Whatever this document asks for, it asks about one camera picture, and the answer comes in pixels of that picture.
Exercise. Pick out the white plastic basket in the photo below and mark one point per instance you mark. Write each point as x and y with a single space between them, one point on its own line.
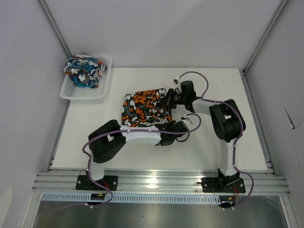
84 95

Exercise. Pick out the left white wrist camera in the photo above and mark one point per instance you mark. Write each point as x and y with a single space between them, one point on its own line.
186 120

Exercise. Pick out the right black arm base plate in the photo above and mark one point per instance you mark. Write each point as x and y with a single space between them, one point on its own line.
216 185

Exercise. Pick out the blue patterned shorts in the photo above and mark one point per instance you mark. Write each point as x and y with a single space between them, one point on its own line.
85 71

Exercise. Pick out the aluminium corner post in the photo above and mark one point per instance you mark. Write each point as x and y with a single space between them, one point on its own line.
267 34
54 27

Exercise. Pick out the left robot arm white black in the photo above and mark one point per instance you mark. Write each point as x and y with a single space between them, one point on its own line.
109 139

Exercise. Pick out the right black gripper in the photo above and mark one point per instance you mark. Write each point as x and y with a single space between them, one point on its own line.
167 103

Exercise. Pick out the orange black camouflage shorts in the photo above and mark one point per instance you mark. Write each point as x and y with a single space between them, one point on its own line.
141 109

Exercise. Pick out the left aluminium side rail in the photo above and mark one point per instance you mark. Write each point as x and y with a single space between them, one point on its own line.
57 138

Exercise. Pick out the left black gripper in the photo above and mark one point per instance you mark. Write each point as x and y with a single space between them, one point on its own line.
171 123

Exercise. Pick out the left aluminium corner post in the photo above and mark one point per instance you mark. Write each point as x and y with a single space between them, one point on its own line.
54 27

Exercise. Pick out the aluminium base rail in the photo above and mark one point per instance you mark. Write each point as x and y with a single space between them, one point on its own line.
161 182

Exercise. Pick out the right aluminium side rail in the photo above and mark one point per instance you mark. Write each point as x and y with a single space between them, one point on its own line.
261 135

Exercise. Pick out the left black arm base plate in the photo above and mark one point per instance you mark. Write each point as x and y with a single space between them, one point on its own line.
83 183

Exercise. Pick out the white slotted cable duct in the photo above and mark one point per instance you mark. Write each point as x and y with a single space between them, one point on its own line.
132 198

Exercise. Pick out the aluminium side rail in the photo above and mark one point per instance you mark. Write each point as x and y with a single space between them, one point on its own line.
57 138
261 135

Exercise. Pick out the right aluminium corner post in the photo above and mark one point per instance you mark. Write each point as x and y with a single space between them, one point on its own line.
267 34

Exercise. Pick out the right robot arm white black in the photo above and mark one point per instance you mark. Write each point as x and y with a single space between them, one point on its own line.
228 125

